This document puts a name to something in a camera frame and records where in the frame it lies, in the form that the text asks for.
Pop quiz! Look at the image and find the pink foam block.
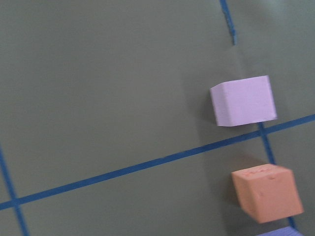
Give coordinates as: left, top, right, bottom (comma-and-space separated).
210, 75, 278, 127

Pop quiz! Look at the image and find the brown paper table cover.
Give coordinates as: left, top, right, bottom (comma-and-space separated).
0, 0, 315, 236

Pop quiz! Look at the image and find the orange foam block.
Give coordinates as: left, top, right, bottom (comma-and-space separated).
231, 164, 304, 223

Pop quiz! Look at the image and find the purple foam block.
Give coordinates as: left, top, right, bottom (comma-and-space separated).
257, 226, 303, 236

